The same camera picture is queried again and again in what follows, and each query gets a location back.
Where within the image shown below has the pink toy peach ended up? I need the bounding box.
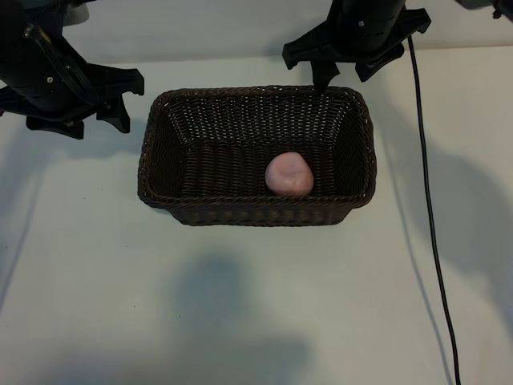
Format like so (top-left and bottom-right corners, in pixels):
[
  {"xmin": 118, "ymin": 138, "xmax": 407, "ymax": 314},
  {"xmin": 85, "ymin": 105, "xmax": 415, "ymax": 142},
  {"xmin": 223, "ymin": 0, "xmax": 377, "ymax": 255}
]
[{"xmin": 264, "ymin": 151, "xmax": 315, "ymax": 198}]

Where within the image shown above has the dark brown wicker basket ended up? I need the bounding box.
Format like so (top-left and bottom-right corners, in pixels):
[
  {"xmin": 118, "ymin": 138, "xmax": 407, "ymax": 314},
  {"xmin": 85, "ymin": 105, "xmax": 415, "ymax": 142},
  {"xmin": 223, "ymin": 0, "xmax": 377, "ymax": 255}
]
[{"xmin": 137, "ymin": 84, "xmax": 379, "ymax": 229}]

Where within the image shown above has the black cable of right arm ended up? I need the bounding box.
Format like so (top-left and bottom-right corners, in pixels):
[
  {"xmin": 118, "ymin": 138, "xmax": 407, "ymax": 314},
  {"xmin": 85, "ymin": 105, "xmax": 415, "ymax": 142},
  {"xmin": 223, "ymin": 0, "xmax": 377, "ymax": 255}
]
[{"xmin": 406, "ymin": 34, "xmax": 463, "ymax": 385}]

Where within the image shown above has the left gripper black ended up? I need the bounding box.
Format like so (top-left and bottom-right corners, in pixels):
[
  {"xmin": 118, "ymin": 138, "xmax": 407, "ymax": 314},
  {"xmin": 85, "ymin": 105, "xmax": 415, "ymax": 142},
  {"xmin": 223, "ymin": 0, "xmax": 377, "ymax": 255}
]
[{"xmin": 0, "ymin": 0, "xmax": 146, "ymax": 140}]

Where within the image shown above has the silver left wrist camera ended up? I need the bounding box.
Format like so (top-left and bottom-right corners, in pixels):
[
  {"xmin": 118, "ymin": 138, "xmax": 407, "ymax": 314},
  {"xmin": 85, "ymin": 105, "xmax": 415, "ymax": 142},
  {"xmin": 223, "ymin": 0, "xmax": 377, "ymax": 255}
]
[{"xmin": 59, "ymin": 0, "xmax": 90, "ymax": 26}]

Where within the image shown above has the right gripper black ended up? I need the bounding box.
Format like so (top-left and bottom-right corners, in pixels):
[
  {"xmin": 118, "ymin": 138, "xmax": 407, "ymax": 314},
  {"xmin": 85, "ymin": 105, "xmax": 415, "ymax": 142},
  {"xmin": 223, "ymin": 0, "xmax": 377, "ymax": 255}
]
[{"xmin": 281, "ymin": 0, "xmax": 432, "ymax": 95}]

